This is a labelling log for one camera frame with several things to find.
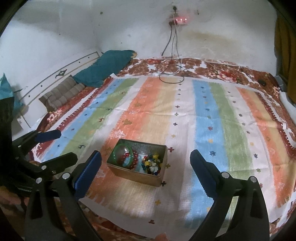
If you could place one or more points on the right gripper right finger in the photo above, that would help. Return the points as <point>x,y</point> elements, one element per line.
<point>250,218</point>

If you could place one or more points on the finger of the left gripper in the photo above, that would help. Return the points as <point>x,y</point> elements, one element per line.
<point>56,165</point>
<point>33,138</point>

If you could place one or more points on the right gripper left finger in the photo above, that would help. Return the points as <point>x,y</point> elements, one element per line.
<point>42,218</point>

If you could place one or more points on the green jade bangle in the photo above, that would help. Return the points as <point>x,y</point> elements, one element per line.
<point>123,156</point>

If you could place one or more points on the cardboard jewelry box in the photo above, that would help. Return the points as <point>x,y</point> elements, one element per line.
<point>149,163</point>

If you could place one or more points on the left hand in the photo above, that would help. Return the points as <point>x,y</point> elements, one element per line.
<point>11,206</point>

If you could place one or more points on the white headboard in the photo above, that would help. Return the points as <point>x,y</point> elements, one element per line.
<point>33,110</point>

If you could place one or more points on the grey folded blanket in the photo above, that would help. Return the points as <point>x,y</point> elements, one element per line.
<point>61,94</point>

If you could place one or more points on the teal cloth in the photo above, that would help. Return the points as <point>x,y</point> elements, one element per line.
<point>7,92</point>

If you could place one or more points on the striped colourful mat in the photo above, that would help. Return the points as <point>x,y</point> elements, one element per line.
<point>185,127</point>

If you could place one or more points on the teal pillow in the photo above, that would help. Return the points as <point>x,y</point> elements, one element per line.
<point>111,62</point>

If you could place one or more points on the yellow curtain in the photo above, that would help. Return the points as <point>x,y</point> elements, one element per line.
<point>284,43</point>

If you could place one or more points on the wall power strip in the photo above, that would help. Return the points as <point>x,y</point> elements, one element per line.
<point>178,21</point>

